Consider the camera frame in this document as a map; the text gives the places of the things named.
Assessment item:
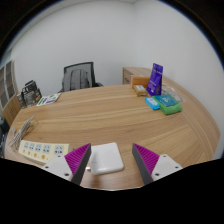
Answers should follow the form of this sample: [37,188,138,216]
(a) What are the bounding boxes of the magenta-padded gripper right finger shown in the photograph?
[131,143,183,186]

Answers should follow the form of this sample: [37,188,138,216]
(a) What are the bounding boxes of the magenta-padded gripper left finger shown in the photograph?
[40,142,92,186]

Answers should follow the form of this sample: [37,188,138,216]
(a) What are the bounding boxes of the white charger block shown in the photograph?
[88,142,125,176]

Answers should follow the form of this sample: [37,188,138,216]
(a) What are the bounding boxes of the cream power strip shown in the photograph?
[18,139,70,164]

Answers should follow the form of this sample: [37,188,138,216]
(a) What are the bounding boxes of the black sofa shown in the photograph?
[0,118,11,158]

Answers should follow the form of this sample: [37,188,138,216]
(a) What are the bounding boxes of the small blue box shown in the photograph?
[144,96,162,111]

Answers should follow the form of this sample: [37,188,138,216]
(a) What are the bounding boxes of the teal flat box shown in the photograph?
[153,93,180,108]

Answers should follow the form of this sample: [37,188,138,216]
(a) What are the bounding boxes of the white green printed leaflet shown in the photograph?
[35,92,62,107]

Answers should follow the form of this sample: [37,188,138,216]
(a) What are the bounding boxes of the clear plastic bag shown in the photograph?
[161,84,184,103]

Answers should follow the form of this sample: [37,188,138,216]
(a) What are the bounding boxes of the wooden glass-door cabinet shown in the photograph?
[0,59,22,126]

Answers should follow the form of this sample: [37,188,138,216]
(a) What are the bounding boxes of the small yellow packet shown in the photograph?
[132,84,149,98]

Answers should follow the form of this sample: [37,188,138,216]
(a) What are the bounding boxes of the grey backpack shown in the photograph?
[61,68,91,92]

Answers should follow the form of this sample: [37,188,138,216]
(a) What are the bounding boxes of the purple standing pouch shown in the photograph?
[145,62,164,97]

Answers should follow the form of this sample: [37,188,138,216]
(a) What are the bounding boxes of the orange box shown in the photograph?
[129,75,151,90]

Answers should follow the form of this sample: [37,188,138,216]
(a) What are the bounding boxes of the low wooden side cabinet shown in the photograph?
[122,66,158,86]

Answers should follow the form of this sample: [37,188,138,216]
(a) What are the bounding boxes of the black mesh office chair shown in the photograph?
[59,61,104,93]

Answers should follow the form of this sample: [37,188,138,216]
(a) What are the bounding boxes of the white power strip cable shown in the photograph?
[7,115,36,152]

